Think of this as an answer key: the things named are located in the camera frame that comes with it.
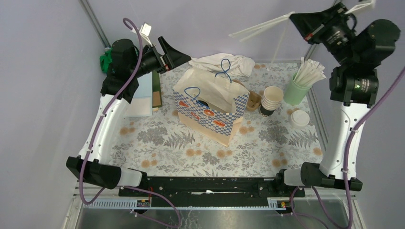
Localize black coffee lid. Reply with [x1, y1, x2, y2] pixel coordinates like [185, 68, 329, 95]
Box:
[197, 100, 209, 108]

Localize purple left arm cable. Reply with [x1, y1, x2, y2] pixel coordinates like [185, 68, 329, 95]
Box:
[78, 17, 182, 229]

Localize stack of brown cup carriers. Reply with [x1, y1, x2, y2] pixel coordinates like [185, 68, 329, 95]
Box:
[232, 79, 262, 113]

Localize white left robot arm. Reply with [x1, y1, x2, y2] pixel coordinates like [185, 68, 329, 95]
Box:
[66, 36, 191, 196]

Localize stack of black paper cups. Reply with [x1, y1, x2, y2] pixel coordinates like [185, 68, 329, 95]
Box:
[259, 86, 284, 117]

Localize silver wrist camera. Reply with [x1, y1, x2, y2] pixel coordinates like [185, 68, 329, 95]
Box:
[345, 0, 376, 14]
[139, 22, 153, 46]

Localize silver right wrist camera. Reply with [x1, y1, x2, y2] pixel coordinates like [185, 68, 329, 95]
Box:
[345, 0, 376, 14]

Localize stack of white lids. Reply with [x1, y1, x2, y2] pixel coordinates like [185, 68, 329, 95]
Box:
[288, 110, 310, 129]

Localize white cloth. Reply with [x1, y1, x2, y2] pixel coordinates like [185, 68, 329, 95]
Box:
[188, 53, 256, 77]

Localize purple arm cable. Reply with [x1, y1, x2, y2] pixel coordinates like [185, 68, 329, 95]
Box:
[289, 64, 405, 229]
[78, 17, 182, 229]

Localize white straw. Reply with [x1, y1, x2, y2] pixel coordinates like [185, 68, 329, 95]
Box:
[239, 26, 273, 42]
[228, 11, 295, 37]

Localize green cloth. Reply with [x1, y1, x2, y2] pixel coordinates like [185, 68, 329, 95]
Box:
[99, 47, 112, 73]

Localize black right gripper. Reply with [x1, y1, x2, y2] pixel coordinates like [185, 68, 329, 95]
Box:
[288, 2, 356, 66]

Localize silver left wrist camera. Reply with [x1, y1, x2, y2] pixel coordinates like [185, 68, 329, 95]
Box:
[139, 22, 153, 46]

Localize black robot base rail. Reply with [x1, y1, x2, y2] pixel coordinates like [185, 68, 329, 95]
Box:
[118, 169, 306, 208]

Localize light blue paper bag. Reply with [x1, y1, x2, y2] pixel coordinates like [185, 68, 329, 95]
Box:
[123, 73, 152, 118]

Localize floral tablecloth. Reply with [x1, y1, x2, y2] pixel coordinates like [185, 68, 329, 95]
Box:
[108, 64, 324, 177]

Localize bundle of white wrapped straws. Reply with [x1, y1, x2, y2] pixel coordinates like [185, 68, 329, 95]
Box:
[293, 57, 326, 88]

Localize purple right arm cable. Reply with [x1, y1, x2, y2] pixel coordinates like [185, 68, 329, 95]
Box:
[289, 64, 405, 229]

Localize green straw holder cup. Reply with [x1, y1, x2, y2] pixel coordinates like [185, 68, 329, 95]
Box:
[283, 73, 311, 106]

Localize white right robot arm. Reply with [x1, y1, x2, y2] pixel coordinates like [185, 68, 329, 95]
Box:
[274, 0, 401, 197]

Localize blue checkered paper bag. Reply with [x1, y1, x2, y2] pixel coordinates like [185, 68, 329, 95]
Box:
[173, 67, 249, 147]

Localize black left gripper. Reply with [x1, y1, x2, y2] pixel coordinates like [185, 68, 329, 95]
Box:
[129, 36, 191, 78]

